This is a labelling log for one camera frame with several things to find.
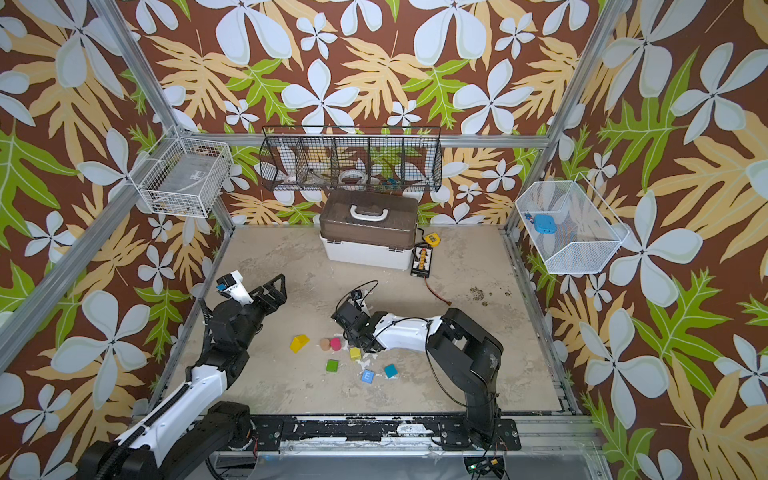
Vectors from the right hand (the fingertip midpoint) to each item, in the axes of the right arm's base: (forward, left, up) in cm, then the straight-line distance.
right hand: (356, 327), depth 92 cm
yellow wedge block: (-5, +17, +1) cm, 17 cm away
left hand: (+6, +22, +20) cm, 30 cm away
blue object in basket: (+20, -56, +24) cm, 65 cm away
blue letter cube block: (-15, -4, 0) cm, 15 cm away
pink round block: (-5, +6, 0) cm, 8 cm away
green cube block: (-11, +7, -2) cm, 13 cm away
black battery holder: (+26, -23, +1) cm, 35 cm away
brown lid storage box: (+25, -5, +19) cm, 31 cm away
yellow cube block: (-8, 0, +1) cm, 8 cm away
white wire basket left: (+32, +49, +34) cm, 67 cm away
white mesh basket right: (+18, -62, +25) cm, 69 cm away
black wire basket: (+46, +1, +30) cm, 55 cm away
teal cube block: (-13, -11, -1) cm, 17 cm away
